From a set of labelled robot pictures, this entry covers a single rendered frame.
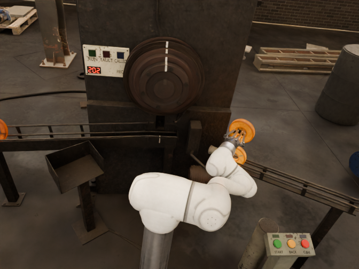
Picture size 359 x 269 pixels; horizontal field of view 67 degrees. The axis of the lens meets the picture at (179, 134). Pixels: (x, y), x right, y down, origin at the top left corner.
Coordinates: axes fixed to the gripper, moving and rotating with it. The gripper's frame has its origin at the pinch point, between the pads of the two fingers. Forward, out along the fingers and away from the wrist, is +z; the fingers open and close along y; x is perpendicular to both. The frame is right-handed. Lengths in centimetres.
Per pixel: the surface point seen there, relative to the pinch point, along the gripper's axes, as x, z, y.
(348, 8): -76, 773, 23
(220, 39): 41, 18, -30
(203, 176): -40.7, -12.1, -13.6
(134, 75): 26, -25, -60
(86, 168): -28, -59, -72
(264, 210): -93, 29, 31
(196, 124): -11.5, 0.9, -30.4
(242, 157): -18.4, -2.9, 5.9
